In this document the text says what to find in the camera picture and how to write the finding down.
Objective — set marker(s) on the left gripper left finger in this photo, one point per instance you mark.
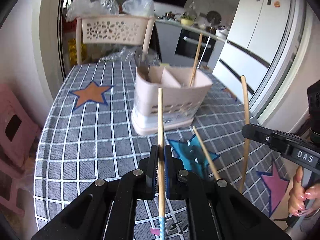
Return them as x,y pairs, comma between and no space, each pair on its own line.
106,209

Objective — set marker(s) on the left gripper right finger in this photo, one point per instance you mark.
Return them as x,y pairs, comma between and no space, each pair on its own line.
215,209

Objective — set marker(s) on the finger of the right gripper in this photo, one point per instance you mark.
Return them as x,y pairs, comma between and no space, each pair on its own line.
278,141

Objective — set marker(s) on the bamboo chopstick blue-patterned end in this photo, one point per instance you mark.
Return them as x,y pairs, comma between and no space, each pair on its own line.
161,168

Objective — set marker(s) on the black handled spoon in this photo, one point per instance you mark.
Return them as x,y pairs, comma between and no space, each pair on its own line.
142,64
193,159

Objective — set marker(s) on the person's right hand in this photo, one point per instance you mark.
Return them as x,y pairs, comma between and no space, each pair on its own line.
298,195

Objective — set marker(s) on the pink plastic stool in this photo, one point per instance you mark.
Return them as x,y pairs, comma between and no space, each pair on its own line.
10,177
18,132

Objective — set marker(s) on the beige plastic utensil holder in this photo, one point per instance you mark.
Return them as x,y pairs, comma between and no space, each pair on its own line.
181,100

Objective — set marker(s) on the white refrigerator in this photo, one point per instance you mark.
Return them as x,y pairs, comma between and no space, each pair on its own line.
255,36

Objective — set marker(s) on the black built-in oven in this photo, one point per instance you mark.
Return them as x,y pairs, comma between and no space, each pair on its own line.
187,45

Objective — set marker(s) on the yellow bowl with greens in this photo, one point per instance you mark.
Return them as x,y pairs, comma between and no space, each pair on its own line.
187,20

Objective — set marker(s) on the beige flower-pattern basket rack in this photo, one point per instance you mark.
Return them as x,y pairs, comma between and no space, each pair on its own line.
114,29

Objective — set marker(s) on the white plastic bag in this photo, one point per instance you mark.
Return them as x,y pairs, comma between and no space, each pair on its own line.
144,8

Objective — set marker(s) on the clear plastic bag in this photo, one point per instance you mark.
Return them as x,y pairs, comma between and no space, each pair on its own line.
82,8

